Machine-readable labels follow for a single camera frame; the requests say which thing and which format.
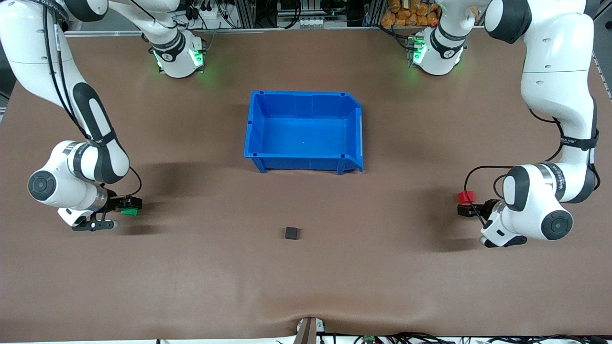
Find brown table mat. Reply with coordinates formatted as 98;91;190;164
0;25;612;343

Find blue plastic storage bin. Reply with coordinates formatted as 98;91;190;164
243;90;364;175

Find white power strip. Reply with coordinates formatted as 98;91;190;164
189;0;225;30

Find pile of orange bags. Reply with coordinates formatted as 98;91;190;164
381;0;441;28

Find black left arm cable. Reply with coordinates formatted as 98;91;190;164
463;107;566;226

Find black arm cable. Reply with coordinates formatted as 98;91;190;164
463;107;566;226
42;0;143;199

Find tangled black cables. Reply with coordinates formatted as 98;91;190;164
330;331;612;344

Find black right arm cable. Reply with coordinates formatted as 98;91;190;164
42;0;143;199

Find metal clamp bracket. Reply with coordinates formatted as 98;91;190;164
296;316;326;344

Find aluminium table edge rail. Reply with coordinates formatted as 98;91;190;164
64;25;526;38

